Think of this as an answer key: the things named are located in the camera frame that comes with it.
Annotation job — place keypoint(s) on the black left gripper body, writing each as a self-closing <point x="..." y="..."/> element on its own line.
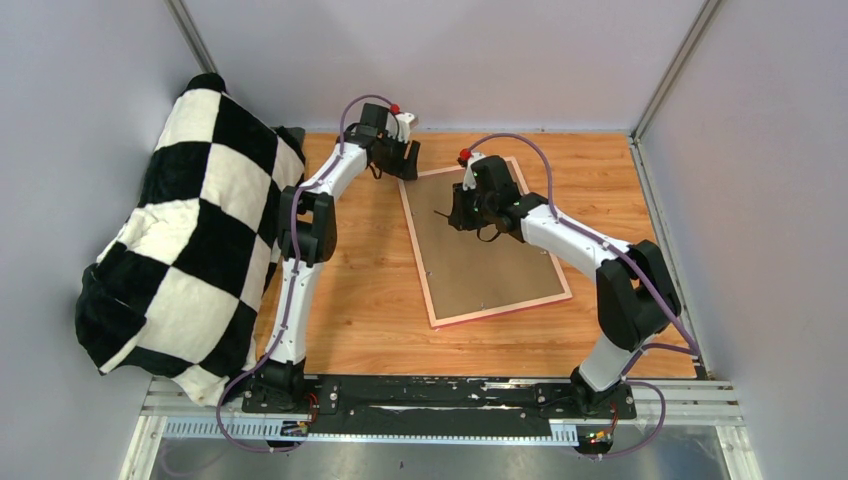
<point x="391" y="156"/>

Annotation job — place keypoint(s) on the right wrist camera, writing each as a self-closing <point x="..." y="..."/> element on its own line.
<point x="467" y="160"/>

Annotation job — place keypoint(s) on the brown frame backing board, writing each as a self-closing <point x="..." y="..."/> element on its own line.
<point x="490" y="272"/>

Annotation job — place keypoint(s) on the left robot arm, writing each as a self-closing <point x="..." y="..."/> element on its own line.
<point x="307" y="239"/>

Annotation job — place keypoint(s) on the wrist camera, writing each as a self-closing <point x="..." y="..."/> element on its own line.
<point x="467" y="160"/>
<point x="401" y="125"/>

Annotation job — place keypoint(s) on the pink picture frame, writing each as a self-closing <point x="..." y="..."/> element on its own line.
<point x="437" y="311"/>

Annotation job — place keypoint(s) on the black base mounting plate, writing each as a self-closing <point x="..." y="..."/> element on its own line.
<point x="455" y="406"/>

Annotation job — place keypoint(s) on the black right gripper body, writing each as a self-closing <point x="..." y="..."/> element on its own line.
<point x="473" y="211"/>

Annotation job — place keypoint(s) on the black white checkered pillow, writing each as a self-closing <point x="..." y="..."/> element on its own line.
<point x="178" y="290"/>

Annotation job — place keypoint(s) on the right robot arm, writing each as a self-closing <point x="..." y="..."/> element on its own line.
<point x="635" y="296"/>

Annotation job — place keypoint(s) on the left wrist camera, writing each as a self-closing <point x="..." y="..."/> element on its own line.
<point x="401" y="125"/>

